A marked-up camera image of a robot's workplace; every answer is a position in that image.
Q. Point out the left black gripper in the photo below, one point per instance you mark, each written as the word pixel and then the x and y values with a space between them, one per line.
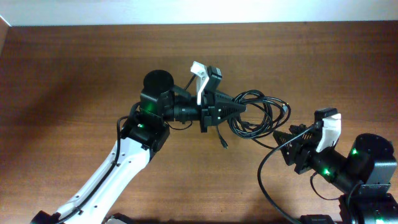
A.
pixel 211 110

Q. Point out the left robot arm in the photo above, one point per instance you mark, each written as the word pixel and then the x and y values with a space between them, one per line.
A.
pixel 141 134

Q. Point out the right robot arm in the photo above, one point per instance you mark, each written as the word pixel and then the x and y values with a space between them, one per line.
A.
pixel 363 176

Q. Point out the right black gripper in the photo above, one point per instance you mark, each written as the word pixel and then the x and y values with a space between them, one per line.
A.
pixel 306 149

